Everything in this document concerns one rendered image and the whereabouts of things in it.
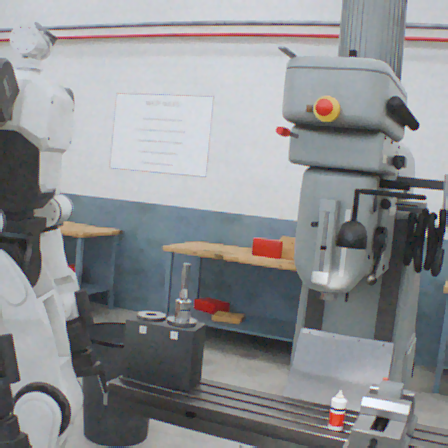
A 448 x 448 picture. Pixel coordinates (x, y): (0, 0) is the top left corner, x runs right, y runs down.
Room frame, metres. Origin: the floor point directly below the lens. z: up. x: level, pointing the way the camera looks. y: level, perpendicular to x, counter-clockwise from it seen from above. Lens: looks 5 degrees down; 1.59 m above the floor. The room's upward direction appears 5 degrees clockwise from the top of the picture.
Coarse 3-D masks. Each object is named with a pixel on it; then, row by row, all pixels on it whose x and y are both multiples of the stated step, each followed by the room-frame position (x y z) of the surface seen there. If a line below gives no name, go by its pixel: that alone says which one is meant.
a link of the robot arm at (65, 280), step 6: (54, 270) 1.58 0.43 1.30; (60, 270) 1.58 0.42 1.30; (66, 270) 1.60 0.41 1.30; (54, 276) 1.58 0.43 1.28; (60, 276) 1.58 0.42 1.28; (66, 276) 1.59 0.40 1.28; (72, 276) 1.63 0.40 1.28; (54, 282) 1.64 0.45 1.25; (60, 282) 1.64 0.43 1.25; (66, 282) 1.64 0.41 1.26; (72, 282) 1.64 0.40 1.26; (60, 288) 1.65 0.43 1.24; (66, 288) 1.65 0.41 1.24; (72, 288) 1.64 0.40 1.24; (78, 288) 1.65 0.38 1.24
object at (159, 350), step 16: (128, 320) 1.81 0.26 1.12; (144, 320) 1.81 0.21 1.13; (160, 320) 1.83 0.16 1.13; (192, 320) 1.83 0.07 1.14; (128, 336) 1.81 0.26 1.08; (144, 336) 1.80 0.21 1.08; (160, 336) 1.78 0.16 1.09; (176, 336) 1.77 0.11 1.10; (192, 336) 1.76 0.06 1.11; (128, 352) 1.81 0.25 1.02; (144, 352) 1.80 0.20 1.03; (160, 352) 1.78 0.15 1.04; (176, 352) 1.77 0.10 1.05; (192, 352) 1.76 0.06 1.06; (128, 368) 1.81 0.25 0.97; (144, 368) 1.79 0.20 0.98; (160, 368) 1.78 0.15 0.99; (176, 368) 1.77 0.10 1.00; (192, 368) 1.77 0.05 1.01; (160, 384) 1.78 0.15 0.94; (176, 384) 1.77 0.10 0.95; (192, 384) 1.78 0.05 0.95
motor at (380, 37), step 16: (352, 0) 1.81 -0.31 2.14; (368, 0) 1.78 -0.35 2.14; (384, 0) 1.78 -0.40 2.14; (400, 0) 1.79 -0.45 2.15; (352, 16) 1.81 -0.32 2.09; (368, 16) 1.78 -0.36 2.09; (384, 16) 1.77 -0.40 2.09; (400, 16) 1.80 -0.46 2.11; (352, 32) 1.81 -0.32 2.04; (368, 32) 1.78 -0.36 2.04; (384, 32) 1.78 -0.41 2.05; (400, 32) 1.80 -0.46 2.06; (352, 48) 1.80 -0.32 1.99; (368, 48) 1.78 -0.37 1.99; (384, 48) 1.78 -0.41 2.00; (400, 48) 1.82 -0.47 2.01; (400, 64) 1.82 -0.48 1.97; (400, 80) 1.85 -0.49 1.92
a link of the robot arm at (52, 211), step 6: (60, 168) 1.61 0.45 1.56; (60, 174) 1.62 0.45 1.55; (60, 192) 1.66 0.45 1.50; (48, 204) 1.54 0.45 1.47; (54, 204) 1.54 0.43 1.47; (72, 204) 1.66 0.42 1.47; (36, 210) 1.54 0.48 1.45; (42, 210) 1.54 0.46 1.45; (48, 210) 1.54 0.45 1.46; (54, 210) 1.54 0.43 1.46; (72, 210) 1.66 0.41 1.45; (42, 216) 1.54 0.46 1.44; (48, 216) 1.54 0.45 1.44; (54, 216) 1.54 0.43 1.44; (48, 222) 1.54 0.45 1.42; (54, 222) 1.54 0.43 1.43
